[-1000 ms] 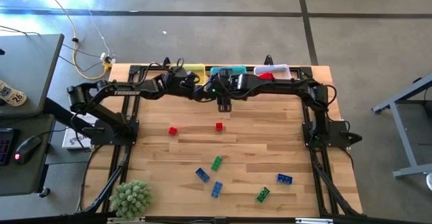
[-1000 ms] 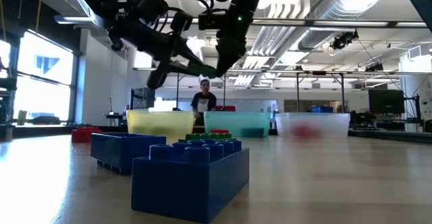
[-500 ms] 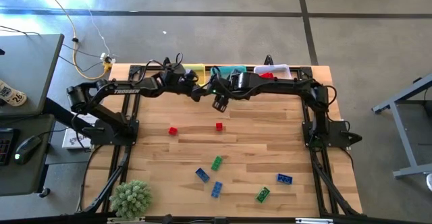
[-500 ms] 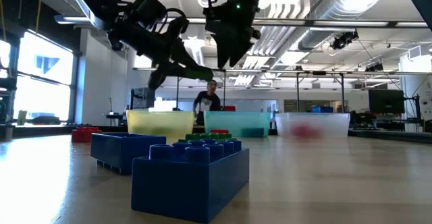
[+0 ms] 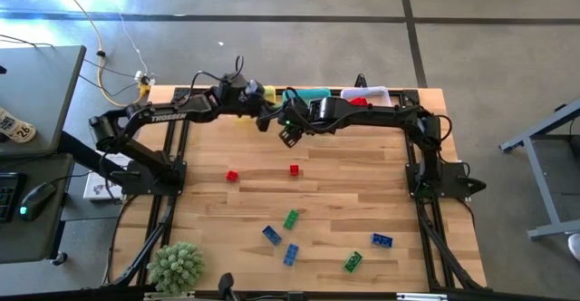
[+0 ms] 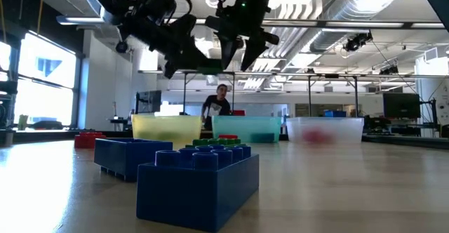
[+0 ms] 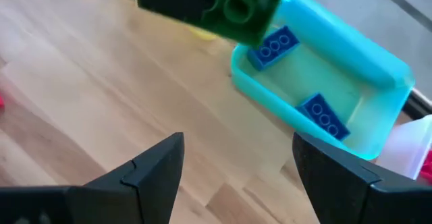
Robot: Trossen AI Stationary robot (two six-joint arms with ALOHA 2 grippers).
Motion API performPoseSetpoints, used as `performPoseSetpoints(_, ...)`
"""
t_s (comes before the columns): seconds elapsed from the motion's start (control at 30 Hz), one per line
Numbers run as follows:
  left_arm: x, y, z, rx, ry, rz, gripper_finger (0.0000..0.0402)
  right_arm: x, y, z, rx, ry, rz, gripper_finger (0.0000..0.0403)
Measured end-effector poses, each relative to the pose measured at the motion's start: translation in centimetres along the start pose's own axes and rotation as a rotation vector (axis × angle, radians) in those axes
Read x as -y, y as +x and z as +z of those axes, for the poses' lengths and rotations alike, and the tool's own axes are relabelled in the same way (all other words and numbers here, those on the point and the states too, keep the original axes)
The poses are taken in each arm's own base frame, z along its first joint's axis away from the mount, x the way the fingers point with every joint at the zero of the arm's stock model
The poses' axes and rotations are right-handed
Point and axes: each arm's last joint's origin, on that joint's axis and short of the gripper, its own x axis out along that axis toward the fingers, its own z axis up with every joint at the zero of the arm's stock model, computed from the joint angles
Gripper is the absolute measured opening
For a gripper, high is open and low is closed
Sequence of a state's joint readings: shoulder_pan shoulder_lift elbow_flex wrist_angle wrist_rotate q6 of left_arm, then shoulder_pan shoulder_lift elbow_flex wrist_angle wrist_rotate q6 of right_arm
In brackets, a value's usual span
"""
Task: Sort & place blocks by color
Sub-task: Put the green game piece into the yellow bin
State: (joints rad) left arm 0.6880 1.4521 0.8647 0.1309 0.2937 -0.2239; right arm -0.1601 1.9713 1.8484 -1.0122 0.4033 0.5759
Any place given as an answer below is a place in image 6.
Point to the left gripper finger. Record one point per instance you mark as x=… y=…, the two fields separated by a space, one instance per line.
x=170 y=68
x=198 y=57

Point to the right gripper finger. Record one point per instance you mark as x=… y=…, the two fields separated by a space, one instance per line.
x=228 y=47
x=253 y=50

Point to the green toy building block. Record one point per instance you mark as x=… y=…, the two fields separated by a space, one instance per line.
x=210 y=142
x=165 y=137

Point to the small red toy block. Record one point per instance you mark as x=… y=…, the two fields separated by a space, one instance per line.
x=228 y=136
x=89 y=141

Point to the blue toy building block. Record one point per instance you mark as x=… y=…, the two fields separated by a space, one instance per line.
x=196 y=198
x=122 y=157

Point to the long red toy block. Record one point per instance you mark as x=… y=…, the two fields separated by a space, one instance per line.
x=317 y=135

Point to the white ceiling pipes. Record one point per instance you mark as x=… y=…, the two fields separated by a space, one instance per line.
x=291 y=47

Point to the black computer monitor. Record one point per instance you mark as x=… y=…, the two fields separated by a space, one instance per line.
x=149 y=101
x=401 y=105

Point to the black ceiling spotlight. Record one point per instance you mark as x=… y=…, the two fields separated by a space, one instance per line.
x=121 y=47

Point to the person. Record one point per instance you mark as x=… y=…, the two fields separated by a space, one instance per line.
x=214 y=107

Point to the yellow plastic bin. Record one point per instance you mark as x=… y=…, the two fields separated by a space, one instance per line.
x=166 y=124

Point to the long ceiling light bar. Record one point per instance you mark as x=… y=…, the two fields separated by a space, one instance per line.
x=315 y=24

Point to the teal plastic bin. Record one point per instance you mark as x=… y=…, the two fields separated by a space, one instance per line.
x=245 y=126

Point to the blue box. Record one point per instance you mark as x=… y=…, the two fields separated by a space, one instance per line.
x=335 y=113

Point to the black ceiling-mounted device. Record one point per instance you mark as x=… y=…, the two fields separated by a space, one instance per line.
x=358 y=41

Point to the clear plastic bin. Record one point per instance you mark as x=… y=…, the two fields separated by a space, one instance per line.
x=343 y=129

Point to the large bright window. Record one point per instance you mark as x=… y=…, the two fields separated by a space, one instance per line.
x=45 y=103

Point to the green cup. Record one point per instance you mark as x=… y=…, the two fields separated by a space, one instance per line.
x=22 y=122

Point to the black equipment stand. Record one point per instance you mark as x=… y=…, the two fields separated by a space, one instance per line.
x=4 y=113

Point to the black metal workstation frame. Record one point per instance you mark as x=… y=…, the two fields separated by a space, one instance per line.
x=184 y=80
x=355 y=96

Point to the silver ceiling air duct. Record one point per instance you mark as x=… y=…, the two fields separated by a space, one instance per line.
x=345 y=5

